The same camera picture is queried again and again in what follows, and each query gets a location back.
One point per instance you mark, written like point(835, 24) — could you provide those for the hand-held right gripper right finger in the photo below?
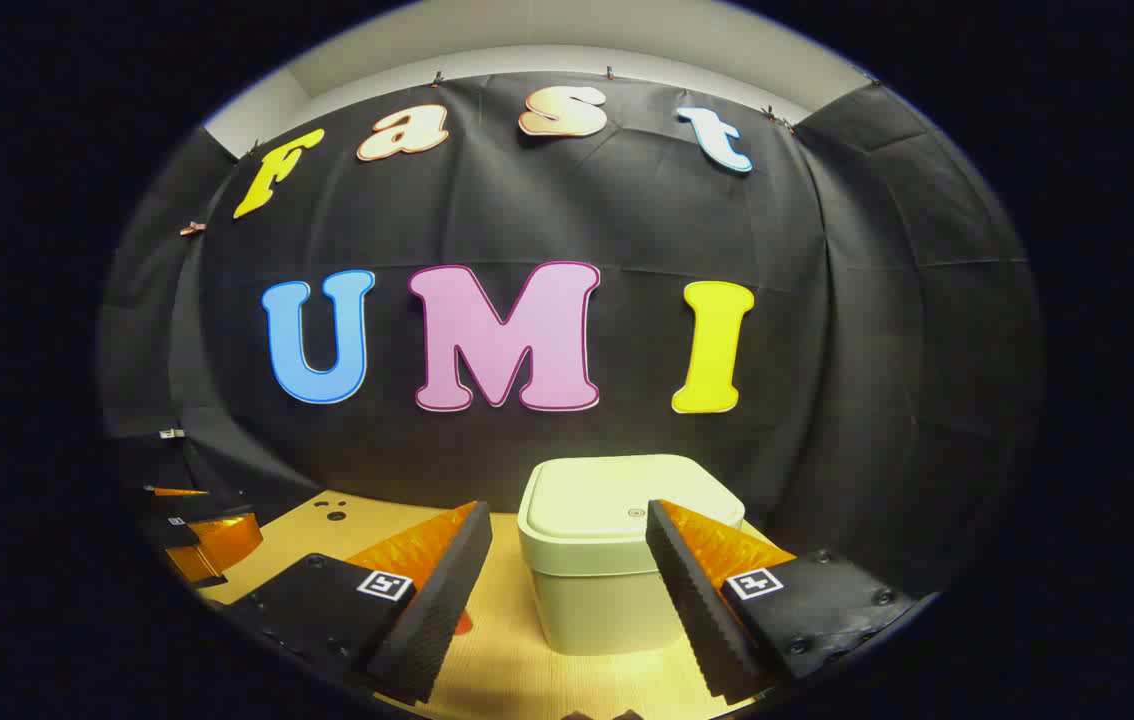
point(692, 600)

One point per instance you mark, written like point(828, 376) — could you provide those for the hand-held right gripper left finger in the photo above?
point(432, 610)

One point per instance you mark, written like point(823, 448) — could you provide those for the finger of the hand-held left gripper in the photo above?
point(197, 505)
point(227, 545)

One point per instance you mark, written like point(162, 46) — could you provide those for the pale green desktop garbage bin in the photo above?
point(587, 500)

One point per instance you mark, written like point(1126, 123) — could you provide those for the wooden desktop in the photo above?
point(527, 680)

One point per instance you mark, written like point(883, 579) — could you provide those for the copper cloth clip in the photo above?
point(192, 228)

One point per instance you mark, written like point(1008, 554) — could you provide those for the black backdrop cloth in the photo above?
point(627, 220)

